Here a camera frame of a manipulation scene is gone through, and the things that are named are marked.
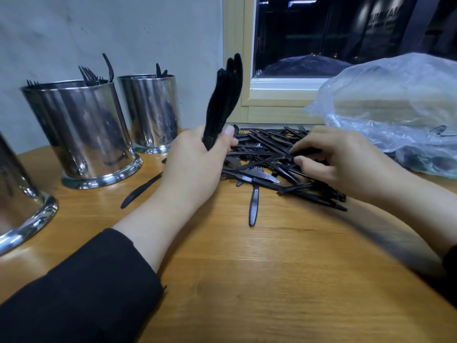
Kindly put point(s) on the person's right hand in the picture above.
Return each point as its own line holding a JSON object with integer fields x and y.
{"x": 350, "y": 164}

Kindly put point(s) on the person's left hand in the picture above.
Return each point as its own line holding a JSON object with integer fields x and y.
{"x": 196, "y": 171}

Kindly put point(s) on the lone black plastic knife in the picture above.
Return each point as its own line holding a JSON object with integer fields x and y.
{"x": 139, "y": 193}

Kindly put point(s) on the bundle of black cutlery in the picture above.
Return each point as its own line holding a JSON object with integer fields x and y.
{"x": 95, "y": 79}
{"x": 238, "y": 67}
{"x": 213, "y": 110}

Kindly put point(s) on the pile of black plastic cutlery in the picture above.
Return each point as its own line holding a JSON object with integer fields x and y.
{"x": 264, "y": 157}

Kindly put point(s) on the person's left forearm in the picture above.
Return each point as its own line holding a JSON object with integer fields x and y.
{"x": 78, "y": 296}

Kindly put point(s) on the person's right forearm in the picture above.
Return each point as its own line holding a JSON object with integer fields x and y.
{"x": 428, "y": 210}

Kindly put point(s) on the clear plastic bag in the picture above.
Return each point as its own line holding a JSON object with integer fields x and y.
{"x": 393, "y": 96}

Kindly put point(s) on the dark parked car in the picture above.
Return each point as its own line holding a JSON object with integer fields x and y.
{"x": 307, "y": 65}

